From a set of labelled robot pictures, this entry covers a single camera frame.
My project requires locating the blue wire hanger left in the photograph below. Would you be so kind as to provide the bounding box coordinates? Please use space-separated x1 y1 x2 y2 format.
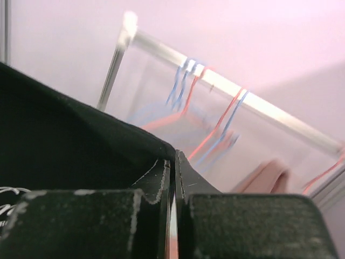
128 58 198 122

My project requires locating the pink wire hanger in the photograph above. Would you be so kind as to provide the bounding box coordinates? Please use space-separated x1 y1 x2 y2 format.
141 66 212 131
187 87 245 161

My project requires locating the clothes rack metal frame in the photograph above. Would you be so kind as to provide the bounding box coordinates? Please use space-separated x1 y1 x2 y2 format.
97 11 344 205

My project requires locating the blue wire hanger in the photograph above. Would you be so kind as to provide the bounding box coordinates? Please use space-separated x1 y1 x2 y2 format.
128 58 198 122
188 88 249 171

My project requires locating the aluminium corner post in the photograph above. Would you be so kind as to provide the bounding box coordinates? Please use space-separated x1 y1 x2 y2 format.
0 0 11 64

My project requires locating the pink wire hanger left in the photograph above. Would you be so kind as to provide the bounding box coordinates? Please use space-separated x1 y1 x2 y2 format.
141 66 212 131

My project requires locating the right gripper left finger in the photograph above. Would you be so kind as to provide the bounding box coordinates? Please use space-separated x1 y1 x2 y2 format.
1 160 171 258

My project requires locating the blue wire hanger middle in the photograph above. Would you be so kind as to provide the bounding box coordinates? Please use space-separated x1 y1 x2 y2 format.
188 88 249 171

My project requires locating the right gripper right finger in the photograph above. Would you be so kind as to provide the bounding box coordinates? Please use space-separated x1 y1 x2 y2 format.
175 151 338 258

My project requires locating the pink hanger holding shirt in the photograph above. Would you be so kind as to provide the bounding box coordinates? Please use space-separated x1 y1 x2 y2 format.
302 156 344 195

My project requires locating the pink wire hanger middle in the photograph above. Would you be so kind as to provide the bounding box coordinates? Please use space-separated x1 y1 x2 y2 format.
187 87 245 161

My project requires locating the black t-shirt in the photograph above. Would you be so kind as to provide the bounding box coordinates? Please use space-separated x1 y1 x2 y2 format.
1 64 175 226

